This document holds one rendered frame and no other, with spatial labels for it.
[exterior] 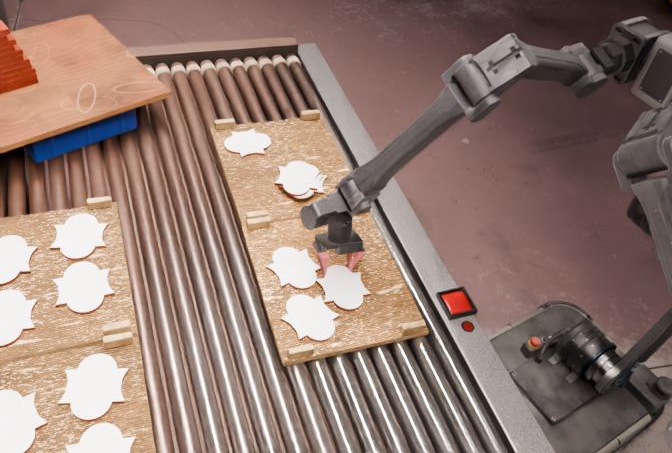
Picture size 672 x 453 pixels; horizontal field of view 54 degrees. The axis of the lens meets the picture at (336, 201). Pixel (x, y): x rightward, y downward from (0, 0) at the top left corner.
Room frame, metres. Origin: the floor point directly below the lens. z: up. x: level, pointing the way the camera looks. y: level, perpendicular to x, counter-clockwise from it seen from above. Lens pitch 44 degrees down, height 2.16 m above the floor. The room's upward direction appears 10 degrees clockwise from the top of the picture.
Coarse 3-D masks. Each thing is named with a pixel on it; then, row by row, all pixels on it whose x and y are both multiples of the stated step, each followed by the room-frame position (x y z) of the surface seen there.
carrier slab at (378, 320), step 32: (288, 224) 1.17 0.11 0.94; (352, 224) 1.21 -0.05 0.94; (256, 256) 1.05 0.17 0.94; (352, 256) 1.10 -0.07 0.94; (384, 256) 1.12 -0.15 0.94; (288, 288) 0.97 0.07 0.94; (320, 288) 0.98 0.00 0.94; (384, 288) 1.02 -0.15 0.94; (352, 320) 0.91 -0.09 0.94; (384, 320) 0.92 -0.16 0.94; (416, 320) 0.94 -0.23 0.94; (320, 352) 0.81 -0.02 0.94
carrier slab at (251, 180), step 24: (288, 120) 1.61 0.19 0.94; (312, 120) 1.63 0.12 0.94; (216, 144) 1.43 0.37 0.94; (288, 144) 1.49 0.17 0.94; (312, 144) 1.51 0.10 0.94; (240, 168) 1.35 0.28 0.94; (264, 168) 1.37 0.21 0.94; (336, 168) 1.42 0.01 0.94; (240, 192) 1.26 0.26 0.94; (264, 192) 1.27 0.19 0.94; (240, 216) 1.17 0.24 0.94; (288, 216) 1.20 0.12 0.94
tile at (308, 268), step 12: (276, 252) 1.06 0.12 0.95; (288, 252) 1.07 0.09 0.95; (300, 252) 1.07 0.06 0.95; (276, 264) 1.02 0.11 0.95; (288, 264) 1.03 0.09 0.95; (300, 264) 1.04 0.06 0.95; (312, 264) 1.04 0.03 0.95; (288, 276) 0.99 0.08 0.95; (300, 276) 1.00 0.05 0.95; (312, 276) 1.01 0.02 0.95; (300, 288) 0.97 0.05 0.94
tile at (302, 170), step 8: (280, 168) 1.35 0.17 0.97; (288, 168) 1.35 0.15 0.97; (296, 168) 1.36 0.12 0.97; (304, 168) 1.37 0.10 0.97; (280, 176) 1.32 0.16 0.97; (288, 176) 1.32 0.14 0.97; (296, 176) 1.33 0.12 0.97; (304, 176) 1.33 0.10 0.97; (312, 176) 1.34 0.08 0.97; (280, 184) 1.29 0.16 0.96; (288, 184) 1.29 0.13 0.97; (296, 184) 1.30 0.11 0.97; (304, 184) 1.30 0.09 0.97; (312, 184) 1.31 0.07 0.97; (288, 192) 1.26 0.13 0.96; (296, 192) 1.26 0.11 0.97; (304, 192) 1.27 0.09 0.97
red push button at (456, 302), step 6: (444, 294) 1.04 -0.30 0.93; (450, 294) 1.04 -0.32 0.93; (456, 294) 1.04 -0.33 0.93; (462, 294) 1.05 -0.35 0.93; (444, 300) 1.02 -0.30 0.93; (450, 300) 1.02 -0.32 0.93; (456, 300) 1.02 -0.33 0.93; (462, 300) 1.03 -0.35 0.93; (450, 306) 1.00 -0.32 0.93; (456, 306) 1.01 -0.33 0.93; (462, 306) 1.01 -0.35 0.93; (468, 306) 1.01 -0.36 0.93; (456, 312) 0.99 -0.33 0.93
